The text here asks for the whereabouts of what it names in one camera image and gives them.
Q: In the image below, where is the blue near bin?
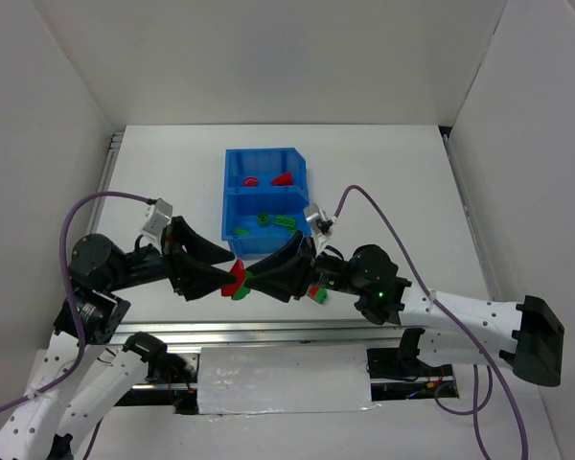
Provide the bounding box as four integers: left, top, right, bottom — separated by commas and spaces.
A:
221, 186, 311, 260

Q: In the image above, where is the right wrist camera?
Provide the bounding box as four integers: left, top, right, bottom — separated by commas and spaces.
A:
304, 203, 336, 253

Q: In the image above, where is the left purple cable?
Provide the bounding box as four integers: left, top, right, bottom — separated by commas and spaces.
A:
0, 191, 154, 460

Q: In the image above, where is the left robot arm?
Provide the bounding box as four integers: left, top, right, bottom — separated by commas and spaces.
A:
0, 217, 236, 459

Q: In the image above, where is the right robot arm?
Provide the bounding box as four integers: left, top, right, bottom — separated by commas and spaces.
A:
244, 232, 564, 387

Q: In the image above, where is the blue bin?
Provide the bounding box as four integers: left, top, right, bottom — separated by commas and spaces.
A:
224, 148, 308, 191
221, 186, 311, 260

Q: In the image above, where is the green sloped 2x2 brick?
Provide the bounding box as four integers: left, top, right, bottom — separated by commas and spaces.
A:
256, 213, 271, 227

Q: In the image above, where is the green 2x4 plate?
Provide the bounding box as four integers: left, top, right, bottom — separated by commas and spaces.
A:
273, 215, 297, 228

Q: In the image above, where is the green curved brick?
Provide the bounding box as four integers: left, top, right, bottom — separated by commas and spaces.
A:
231, 271, 252, 301
234, 227, 250, 236

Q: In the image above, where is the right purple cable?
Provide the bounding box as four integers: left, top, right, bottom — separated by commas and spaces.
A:
333, 185, 531, 460

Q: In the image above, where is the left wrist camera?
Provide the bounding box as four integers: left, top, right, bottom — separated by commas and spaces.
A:
140, 198, 173, 243

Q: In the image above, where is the purple cable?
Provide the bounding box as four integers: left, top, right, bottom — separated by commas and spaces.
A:
0, 191, 154, 460
333, 185, 531, 460

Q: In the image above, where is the blue far bin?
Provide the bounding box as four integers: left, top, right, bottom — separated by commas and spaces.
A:
224, 148, 308, 191

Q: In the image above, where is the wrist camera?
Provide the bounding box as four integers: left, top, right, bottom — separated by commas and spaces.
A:
140, 198, 173, 243
304, 203, 336, 253

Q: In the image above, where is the green red green brick stack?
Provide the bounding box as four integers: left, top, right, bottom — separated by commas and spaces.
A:
307, 286, 328, 305

